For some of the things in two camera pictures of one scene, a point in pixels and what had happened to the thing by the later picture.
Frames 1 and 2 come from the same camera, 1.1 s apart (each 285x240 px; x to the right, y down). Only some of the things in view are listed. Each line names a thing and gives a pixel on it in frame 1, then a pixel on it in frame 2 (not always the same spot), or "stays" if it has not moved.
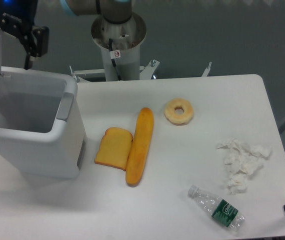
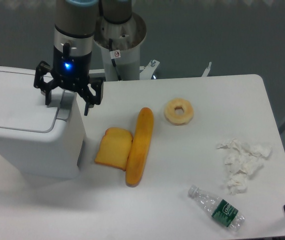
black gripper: x=17 y=17 to x=74 y=71
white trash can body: x=38 y=126 stays
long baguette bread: x=139 y=149 stays
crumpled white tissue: x=241 y=161 stays
